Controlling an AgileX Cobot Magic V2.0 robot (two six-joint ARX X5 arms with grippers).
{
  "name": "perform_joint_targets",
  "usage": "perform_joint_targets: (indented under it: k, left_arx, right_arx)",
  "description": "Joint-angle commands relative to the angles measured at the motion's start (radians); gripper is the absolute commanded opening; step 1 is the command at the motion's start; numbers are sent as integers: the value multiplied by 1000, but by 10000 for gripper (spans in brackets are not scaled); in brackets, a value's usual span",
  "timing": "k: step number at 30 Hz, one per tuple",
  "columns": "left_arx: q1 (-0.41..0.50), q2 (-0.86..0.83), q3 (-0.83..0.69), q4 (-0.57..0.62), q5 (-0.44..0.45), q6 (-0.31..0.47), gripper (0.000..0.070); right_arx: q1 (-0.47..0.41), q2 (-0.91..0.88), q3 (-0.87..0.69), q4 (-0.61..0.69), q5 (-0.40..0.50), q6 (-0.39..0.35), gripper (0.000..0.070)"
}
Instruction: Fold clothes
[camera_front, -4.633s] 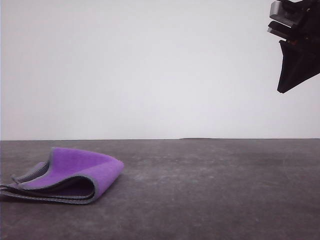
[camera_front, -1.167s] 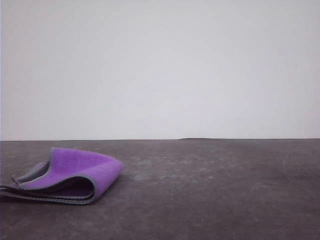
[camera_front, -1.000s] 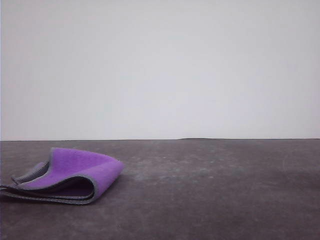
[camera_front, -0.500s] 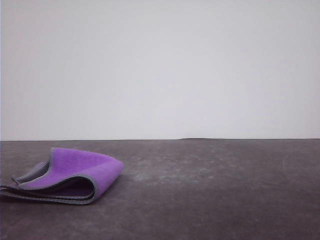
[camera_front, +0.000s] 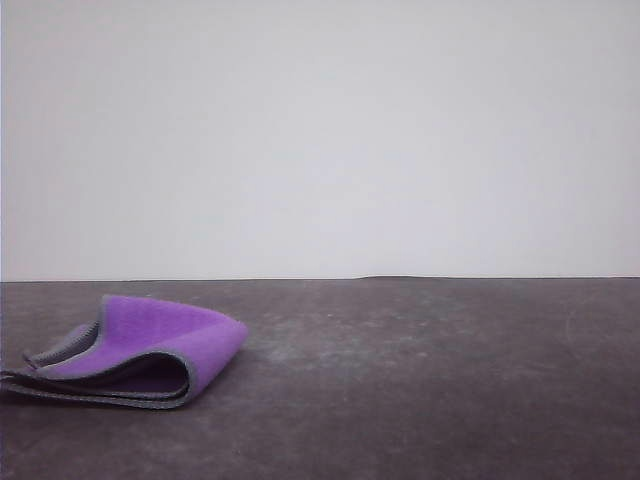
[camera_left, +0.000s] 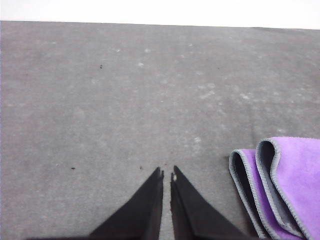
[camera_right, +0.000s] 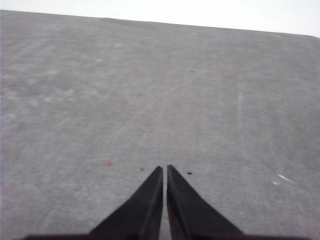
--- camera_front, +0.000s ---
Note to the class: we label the purple towel with grey hem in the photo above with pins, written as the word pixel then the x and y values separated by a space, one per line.
pixel 160 340

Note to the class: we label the grey table cloth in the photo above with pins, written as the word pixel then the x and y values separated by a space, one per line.
pixel 450 390

